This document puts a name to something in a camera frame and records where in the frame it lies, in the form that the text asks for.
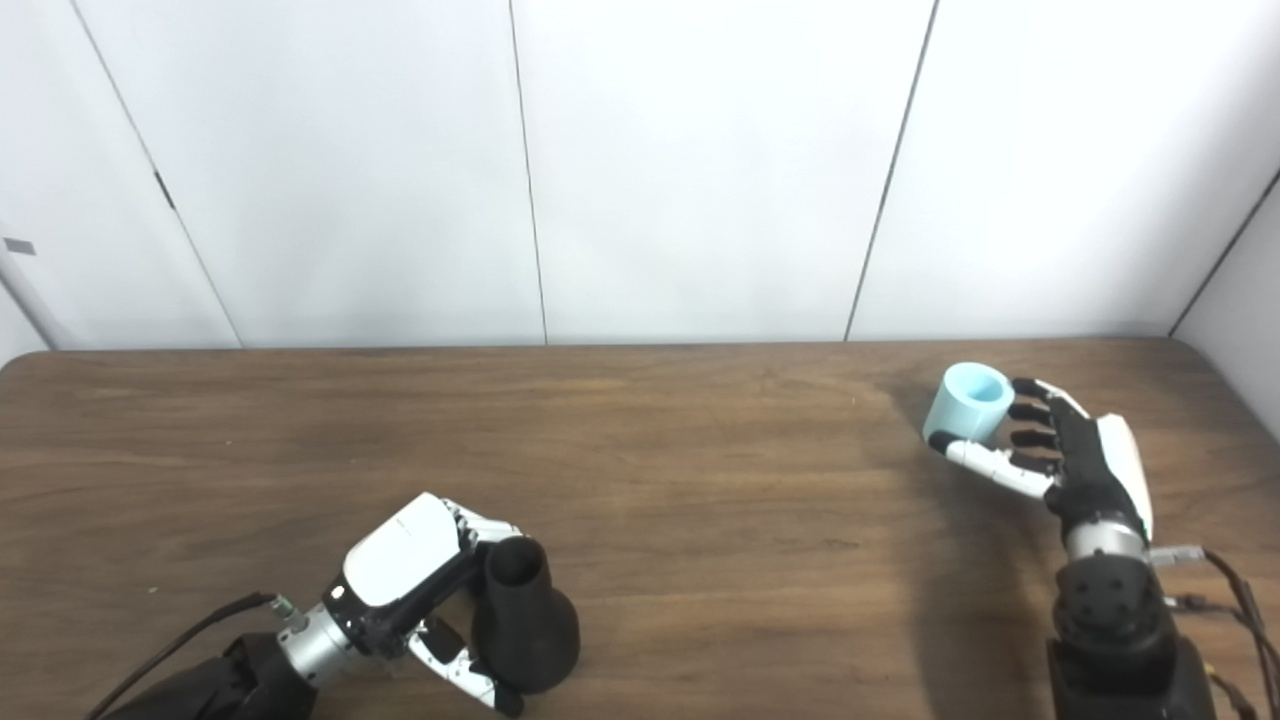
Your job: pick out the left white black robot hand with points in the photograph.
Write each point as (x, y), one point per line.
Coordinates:
(400, 555)

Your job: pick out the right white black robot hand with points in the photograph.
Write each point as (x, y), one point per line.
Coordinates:
(1090, 470)

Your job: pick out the black funnel-shaped nozzle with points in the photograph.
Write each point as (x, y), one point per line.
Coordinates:
(525, 620)

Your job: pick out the light blue cup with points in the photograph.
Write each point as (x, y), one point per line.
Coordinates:
(965, 405)

